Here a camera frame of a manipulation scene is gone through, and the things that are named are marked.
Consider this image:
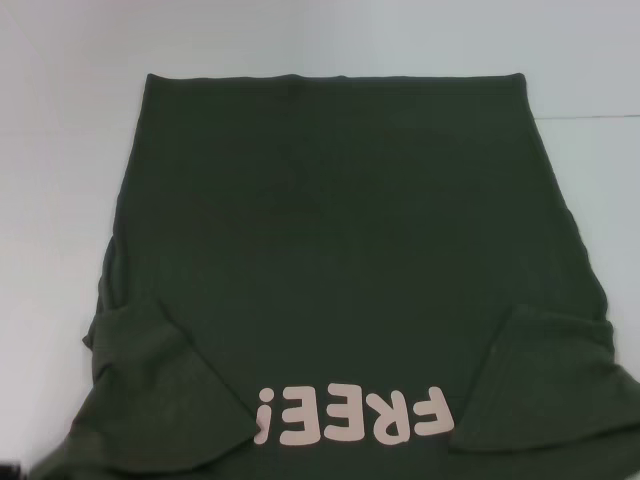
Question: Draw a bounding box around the dark green FREE T-shirt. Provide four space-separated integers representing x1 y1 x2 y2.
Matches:
29 72 640 480

